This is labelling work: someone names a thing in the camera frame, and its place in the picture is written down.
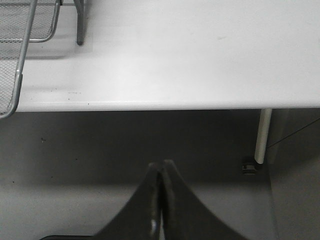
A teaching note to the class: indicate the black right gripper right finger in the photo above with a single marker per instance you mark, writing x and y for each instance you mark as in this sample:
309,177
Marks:
184,216

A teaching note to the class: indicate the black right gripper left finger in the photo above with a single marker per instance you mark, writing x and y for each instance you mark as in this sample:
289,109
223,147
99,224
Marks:
139,219

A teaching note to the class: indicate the mesh tray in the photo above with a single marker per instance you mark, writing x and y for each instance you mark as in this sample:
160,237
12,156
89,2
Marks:
40,22
12,59

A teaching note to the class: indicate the table leg caster wheel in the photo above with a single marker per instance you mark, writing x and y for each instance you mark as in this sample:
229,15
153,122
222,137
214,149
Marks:
249,166

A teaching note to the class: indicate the white table leg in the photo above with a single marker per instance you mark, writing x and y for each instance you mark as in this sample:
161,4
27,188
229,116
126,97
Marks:
262,135

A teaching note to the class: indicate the clear tape patch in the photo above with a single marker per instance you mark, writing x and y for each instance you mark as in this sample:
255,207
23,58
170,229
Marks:
86,47

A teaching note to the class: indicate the silver rack frame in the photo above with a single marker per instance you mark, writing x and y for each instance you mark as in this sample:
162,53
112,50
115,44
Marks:
80,8

